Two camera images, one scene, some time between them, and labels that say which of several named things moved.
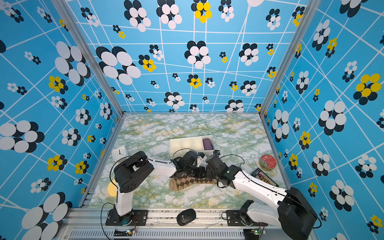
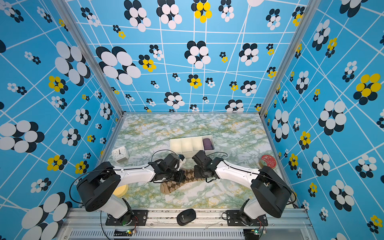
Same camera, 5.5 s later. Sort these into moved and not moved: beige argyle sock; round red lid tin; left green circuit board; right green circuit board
Moved: beige argyle sock
Not moved: left green circuit board; right green circuit board; round red lid tin
